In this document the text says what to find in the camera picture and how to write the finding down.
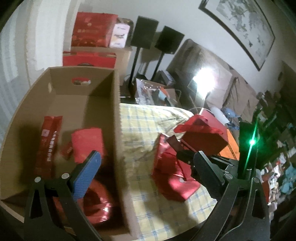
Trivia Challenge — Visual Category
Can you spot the red package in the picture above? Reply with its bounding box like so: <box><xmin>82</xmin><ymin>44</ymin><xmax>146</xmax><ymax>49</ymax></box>
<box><xmin>71</xmin><ymin>128</ymin><xmax>107</xmax><ymax>164</ymax></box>

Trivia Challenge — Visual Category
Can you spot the black speaker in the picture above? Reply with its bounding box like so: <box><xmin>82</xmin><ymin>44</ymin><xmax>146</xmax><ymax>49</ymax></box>
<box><xmin>152</xmin><ymin>26</ymin><xmax>185</xmax><ymax>80</ymax></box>
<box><xmin>128</xmin><ymin>16</ymin><xmax>159</xmax><ymax>93</ymax></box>

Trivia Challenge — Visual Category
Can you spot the red paper bag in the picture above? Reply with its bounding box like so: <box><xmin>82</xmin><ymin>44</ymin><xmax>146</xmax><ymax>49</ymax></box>
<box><xmin>152</xmin><ymin>133</ymin><xmax>201</xmax><ymax>202</ymax></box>

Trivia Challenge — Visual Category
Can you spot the dark red gift box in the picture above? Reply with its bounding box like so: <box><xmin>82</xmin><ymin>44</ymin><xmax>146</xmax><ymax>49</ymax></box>
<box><xmin>174</xmin><ymin>110</ymin><xmax>228</xmax><ymax>156</ymax></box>

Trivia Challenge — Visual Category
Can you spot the red collection gift box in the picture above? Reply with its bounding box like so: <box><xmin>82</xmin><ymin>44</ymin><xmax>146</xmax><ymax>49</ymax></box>
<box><xmin>63</xmin><ymin>52</ymin><xmax>116</xmax><ymax>69</ymax></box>

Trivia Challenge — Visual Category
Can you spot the right black speaker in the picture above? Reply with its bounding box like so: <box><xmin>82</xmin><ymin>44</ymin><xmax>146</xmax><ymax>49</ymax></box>
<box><xmin>152</xmin><ymin>26</ymin><xmax>185</xmax><ymax>80</ymax></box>

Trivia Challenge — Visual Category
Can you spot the tan cardboard box under bags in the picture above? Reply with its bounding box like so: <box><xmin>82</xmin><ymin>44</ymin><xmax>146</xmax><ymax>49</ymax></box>
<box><xmin>71</xmin><ymin>47</ymin><xmax>132</xmax><ymax>86</ymax></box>

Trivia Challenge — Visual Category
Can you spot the large red gift bag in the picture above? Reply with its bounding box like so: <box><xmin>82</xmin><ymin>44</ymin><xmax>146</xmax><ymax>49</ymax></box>
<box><xmin>71</xmin><ymin>12</ymin><xmax>118</xmax><ymax>48</ymax></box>

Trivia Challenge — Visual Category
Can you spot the blue cloth item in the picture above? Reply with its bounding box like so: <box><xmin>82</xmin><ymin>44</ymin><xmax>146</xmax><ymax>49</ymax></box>
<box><xmin>221</xmin><ymin>107</ymin><xmax>242</xmax><ymax>130</ymax></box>

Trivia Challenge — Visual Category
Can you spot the red ribbon coil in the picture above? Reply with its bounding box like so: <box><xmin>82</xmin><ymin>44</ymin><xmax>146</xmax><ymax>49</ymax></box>
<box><xmin>53</xmin><ymin>178</ymin><xmax>115</xmax><ymax>227</ymax></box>

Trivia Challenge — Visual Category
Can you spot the brown headboard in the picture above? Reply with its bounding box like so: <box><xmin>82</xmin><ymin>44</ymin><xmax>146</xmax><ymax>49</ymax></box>
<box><xmin>167</xmin><ymin>39</ymin><xmax>258</xmax><ymax>123</ymax></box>

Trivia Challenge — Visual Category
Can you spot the white pink small box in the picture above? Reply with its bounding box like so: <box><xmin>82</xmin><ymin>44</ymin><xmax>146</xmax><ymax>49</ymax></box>
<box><xmin>109</xmin><ymin>23</ymin><xmax>130</xmax><ymax>49</ymax></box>

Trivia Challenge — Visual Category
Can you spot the open brown cardboard box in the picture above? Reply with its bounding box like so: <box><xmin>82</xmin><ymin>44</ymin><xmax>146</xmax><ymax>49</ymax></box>
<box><xmin>1</xmin><ymin>66</ymin><xmax>140</xmax><ymax>240</ymax></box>

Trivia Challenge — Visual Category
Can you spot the yellow plaid bed sheet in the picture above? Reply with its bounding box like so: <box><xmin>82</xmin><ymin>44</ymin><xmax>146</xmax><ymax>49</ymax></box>
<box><xmin>117</xmin><ymin>103</ymin><xmax>217</xmax><ymax>240</ymax></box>

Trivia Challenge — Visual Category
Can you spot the orange box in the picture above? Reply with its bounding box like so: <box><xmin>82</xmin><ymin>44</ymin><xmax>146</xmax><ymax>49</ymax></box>
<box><xmin>219</xmin><ymin>129</ymin><xmax>240</xmax><ymax>161</ymax></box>

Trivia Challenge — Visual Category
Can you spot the clear plastic bag clutter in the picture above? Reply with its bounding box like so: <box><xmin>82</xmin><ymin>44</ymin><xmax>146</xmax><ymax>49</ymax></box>
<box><xmin>134</xmin><ymin>79</ymin><xmax>179</xmax><ymax>107</ymax></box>

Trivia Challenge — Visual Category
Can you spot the long red packet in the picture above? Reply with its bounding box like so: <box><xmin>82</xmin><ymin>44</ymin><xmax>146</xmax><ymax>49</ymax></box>
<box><xmin>34</xmin><ymin>116</ymin><xmax>63</xmax><ymax>179</ymax></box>

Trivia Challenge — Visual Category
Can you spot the left black speaker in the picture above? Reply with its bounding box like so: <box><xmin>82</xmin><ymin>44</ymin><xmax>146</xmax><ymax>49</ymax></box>
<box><xmin>128</xmin><ymin>16</ymin><xmax>159</xmax><ymax>93</ymax></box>

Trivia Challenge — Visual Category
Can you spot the framed ink painting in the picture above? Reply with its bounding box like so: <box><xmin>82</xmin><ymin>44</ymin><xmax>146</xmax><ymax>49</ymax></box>
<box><xmin>199</xmin><ymin>0</ymin><xmax>275</xmax><ymax>71</ymax></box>

